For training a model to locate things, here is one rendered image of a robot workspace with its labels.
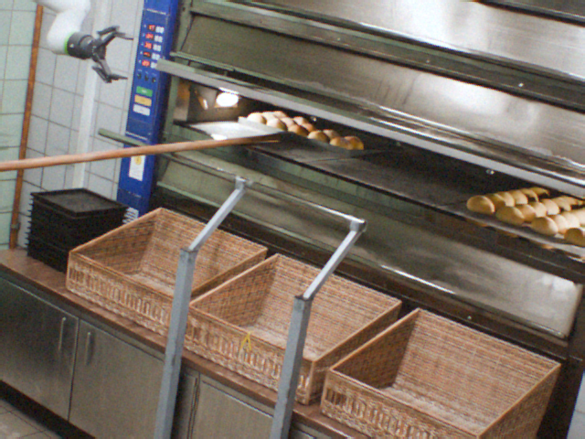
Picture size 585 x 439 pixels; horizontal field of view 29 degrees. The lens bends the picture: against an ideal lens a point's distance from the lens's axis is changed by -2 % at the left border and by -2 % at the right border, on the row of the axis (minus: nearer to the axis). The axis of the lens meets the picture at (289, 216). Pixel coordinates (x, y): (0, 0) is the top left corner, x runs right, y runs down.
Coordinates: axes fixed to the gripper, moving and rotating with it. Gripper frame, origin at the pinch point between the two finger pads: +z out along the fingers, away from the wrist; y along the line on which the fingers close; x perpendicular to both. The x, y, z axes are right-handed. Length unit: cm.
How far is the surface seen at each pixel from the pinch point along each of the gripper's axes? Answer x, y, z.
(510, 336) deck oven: -56, 62, 133
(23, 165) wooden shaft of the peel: 52, 30, 16
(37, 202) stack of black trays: -15, 68, -55
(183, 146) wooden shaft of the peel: -22.9, 29.2, 11.2
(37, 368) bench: -1, 125, -27
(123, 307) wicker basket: -6, 87, 10
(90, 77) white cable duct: -53, 22, -75
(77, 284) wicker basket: -5, 87, -15
